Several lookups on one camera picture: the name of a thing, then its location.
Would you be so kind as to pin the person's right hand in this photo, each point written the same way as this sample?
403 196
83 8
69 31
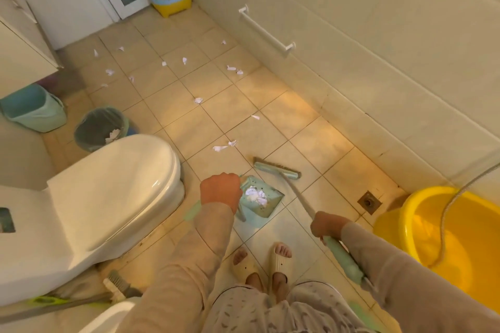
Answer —
328 223

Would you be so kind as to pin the person's left hand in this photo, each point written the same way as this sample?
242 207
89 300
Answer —
220 190

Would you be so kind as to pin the white paper scraps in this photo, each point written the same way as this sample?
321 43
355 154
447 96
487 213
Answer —
198 101

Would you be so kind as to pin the blue lined trash bin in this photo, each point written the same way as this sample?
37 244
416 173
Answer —
97 130

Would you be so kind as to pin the person's left forearm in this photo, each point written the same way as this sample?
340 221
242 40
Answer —
187 266

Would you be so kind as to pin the metal floor drain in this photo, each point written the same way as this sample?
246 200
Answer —
369 202

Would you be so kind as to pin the beige tiled floor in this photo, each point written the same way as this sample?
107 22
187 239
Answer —
250 137

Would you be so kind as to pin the cream rubber slipper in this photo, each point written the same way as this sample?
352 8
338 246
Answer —
281 258
244 262

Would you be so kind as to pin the grey patterned trousers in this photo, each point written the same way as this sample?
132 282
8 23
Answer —
254 309

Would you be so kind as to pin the white toilet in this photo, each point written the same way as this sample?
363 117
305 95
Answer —
97 196

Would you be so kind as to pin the yellow plastic tub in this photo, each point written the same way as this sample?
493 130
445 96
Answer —
457 243

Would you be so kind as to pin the white towel bar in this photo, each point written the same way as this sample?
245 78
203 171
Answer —
265 30

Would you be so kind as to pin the light blue bucket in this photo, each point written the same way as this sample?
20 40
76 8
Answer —
33 108

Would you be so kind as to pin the white vanity cabinet with sink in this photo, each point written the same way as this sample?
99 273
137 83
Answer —
23 48

